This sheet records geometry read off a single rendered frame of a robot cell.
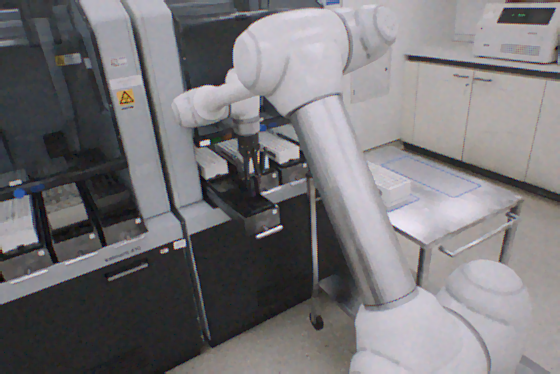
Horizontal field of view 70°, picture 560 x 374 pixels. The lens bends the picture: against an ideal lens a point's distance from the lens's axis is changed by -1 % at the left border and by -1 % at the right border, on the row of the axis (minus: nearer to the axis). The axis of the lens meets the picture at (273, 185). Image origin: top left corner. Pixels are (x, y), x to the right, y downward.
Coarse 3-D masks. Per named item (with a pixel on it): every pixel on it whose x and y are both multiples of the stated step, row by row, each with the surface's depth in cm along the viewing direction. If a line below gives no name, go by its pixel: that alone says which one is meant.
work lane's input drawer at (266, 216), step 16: (224, 176) 161; (208, 192) 156; (224, 192) 151; (240, 192) 150; (256, 192) 146; (224, 208) 145; (240, 208) 136; (256, 208) 136; (272, 208) 137; (240, 224) 136; (256, 224) 135; (272, 224) 139
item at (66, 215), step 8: (64, 208) 132; (72, 208) 133; (80, 208) 135; (48, 216) 130; (56, 216) 131; (64, 216) 133; (72, 216) 134; (80, 216) 135; (56, 224) 132; (64, 224) 133
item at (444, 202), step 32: (384, 160) 162; (416, 160) 160; (416, 192) 137; (448, 192) 135; (480, 192) 133; (512, 192) 132; (416, 224) 119; (448, 224) 118; (512, 224) 123; (320, 288) 178; (352, 288) 175; (320, 320) 187
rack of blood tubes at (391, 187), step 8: (376, 168) 142; (376, 176) 136; (384, 176) 135; (392, 176) 135; (400, 176) 134; (376, 184) 131; (384, 184) 131; (392, 184) 130; (400, 184) 129; (408, 184) 130; (384, 192) 129; (392, 192) 128; (400, 192) 130; (408, 192) 132; (384, 200) 130; (392, 200) 129; (400, 200) 131
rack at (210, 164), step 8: (200, 152) 173; (208, 152) 173; (200, 160) 165; (208, 160) 165; (216, 160) 164; (224, 160) 163; (200, 168) 171; (208, 168) 158; (216, 168) 160; (224, 168) 162; (208, 176) 160
